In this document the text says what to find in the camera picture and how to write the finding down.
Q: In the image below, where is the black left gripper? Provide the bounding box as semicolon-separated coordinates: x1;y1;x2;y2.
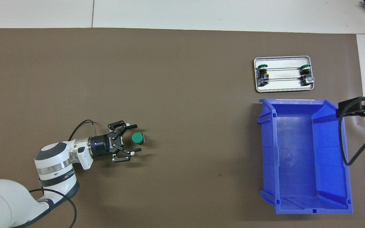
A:
89;120;141;164

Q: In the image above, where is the green push button switch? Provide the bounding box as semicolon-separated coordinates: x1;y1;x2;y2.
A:
299;64;315;86
131;132;145;145
257;64;270;86

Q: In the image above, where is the blue plastic storage bin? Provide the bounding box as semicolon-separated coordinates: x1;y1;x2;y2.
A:
256;98;353;215

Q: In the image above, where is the brown table mat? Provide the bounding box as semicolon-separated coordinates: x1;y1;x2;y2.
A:
0;28;365;228

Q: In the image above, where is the silver metal tray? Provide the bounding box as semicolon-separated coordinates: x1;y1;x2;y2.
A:
253;56;315;93

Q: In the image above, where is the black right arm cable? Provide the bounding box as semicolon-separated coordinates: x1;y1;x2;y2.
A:
338;94;365;166

